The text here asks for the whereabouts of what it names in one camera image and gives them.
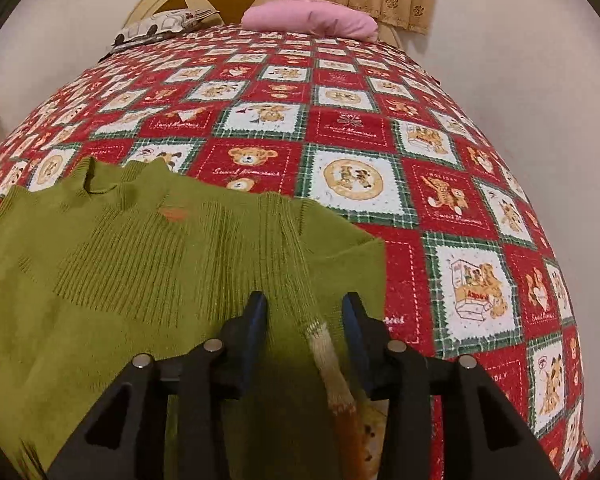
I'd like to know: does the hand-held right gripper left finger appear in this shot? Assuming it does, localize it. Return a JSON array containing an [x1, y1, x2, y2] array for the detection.
[[47, 291, 270, 480]]

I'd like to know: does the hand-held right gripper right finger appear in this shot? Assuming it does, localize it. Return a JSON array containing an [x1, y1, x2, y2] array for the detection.
[[341, 291, 562, 480]]

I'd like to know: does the green orange striped knit sweater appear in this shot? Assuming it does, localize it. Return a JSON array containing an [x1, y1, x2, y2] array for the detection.
[[0, 156, 387, 480]]

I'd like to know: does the red printed patchwork bedspread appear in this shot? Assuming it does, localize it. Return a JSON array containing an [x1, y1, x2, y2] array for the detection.
[[0, 25, 597, 480]]

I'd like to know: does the pink pillow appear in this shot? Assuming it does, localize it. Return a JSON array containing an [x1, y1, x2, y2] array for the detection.
[[241, 0, 380, 42]]

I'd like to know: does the white car print pillow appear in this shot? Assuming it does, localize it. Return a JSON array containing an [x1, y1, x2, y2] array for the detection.
[[111, 7, 218, 50]]

